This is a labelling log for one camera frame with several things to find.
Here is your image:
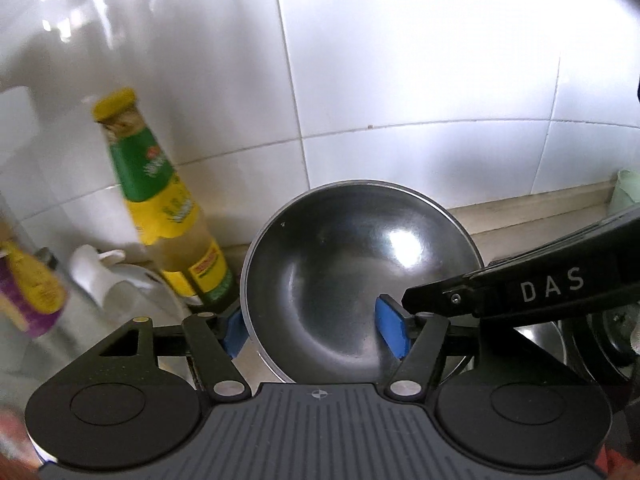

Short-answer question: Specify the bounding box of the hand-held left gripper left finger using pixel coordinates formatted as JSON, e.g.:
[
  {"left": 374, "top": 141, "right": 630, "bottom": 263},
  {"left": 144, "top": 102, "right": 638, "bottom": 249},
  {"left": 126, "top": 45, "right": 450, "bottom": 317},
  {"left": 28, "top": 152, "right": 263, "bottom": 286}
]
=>
[{"left": 97, "top": 304, "right": 251, "bottom": 404}]

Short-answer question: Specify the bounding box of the light green object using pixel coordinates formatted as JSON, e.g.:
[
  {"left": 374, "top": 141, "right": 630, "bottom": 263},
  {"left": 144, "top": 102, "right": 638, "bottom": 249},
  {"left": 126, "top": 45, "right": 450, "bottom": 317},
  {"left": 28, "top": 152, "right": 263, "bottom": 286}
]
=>
[{"left": 615, "top": 168, "right": 640, "bottom": 219}]

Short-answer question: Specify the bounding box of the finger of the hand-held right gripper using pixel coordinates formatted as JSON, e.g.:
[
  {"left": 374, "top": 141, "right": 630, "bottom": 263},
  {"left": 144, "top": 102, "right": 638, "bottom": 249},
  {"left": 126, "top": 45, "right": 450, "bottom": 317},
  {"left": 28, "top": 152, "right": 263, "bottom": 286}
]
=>
[{"left": 402, "top": 266, "right": 488, "bottom": 319}]

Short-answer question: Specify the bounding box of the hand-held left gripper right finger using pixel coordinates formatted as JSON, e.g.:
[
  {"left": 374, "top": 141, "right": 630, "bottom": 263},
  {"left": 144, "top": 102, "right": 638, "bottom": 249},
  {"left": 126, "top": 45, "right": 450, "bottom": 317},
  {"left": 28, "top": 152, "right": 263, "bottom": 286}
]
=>
[{"left": 374, "top": 293, "right": 452, "bottom": 403}]

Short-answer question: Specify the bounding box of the large stainless steel bowl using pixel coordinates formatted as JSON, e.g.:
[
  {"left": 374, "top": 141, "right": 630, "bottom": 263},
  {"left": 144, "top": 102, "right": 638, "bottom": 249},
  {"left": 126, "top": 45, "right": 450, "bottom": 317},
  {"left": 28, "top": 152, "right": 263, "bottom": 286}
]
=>
[{"left": 238, "top": 178, "right": 486, "bottom": 384}]

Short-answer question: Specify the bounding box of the green and yellow label bottle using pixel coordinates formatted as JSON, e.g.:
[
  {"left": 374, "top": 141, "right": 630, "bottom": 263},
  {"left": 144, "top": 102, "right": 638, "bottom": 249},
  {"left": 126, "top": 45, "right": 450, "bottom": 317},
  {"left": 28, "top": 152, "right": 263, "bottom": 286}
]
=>
[{"left": 92, "top": 87, "right": 241, "bottom": 312}]

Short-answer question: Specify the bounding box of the white round turntable tray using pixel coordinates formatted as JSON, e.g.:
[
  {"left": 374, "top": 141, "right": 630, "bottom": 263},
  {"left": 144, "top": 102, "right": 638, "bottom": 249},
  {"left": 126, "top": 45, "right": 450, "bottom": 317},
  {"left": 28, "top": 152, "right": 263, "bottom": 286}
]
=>
[{"left": 67, "top": 243, "right": 202, "bottom": 357}]

